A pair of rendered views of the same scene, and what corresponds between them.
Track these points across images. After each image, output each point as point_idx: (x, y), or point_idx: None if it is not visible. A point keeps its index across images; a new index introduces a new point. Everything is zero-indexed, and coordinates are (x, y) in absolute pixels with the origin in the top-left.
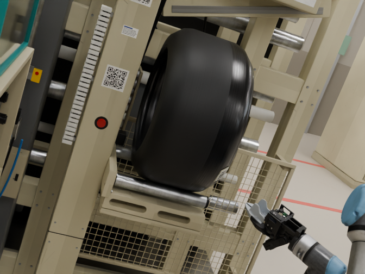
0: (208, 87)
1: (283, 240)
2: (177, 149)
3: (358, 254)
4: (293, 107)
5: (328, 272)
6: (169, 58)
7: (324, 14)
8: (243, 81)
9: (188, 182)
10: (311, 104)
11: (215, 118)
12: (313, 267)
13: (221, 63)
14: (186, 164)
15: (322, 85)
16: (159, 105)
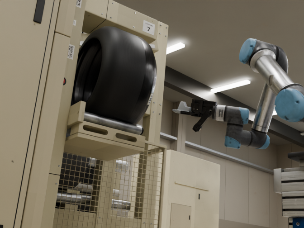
0: (131, 40)
1: (206, 113)
2: (125, 75)
3: (263, 60)
4: (149, 117)
5: (242, 112)
6: (99, 35)
7: (155, 48)
8: (146, 42)
9: (131, 108)
10: (159, 113)
11: (141, 55)
12: (231, 115)
13: (131, 34)
14: (130, 88)
15: (161, 101)
16: (105, 54)
